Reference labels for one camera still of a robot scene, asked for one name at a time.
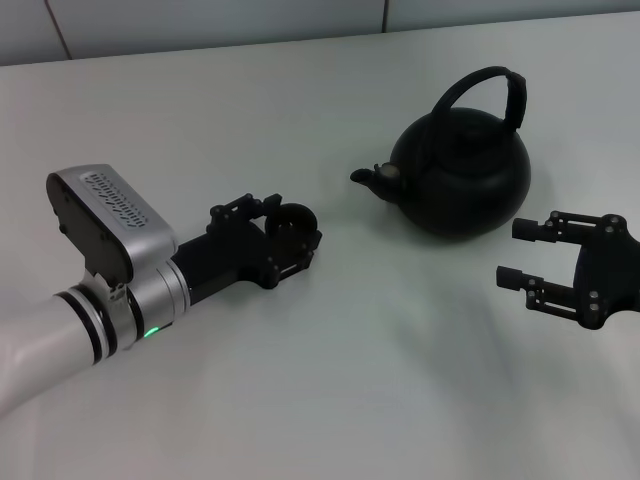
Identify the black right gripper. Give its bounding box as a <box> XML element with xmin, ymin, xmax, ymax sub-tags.
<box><xmin>496</xmin><ymin>210</ymin><xmax>640</xmax><ymax>332</ymax></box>

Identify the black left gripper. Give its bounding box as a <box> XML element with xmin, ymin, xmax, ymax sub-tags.
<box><xmin>172</xmin><ymin>193</ymin><xmax>323</xmax><ymax>305</ymax></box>

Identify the small black teacup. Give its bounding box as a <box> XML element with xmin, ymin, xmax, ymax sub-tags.
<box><xmin>267</xmin><ymin>203</ymin><xmax>319</xmax><ymax>251</ymax></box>

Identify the black round teapot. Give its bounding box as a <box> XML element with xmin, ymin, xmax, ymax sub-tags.
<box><xmin>349</xmin><ymin>65</ymin><xmax>532</xmax><ymax>245</ymax></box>

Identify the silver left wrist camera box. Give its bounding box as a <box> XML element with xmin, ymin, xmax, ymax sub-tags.
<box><xmin>45</xmin><ymin>162</ymin><xmax>179</xmax><ymax>284</ymax></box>

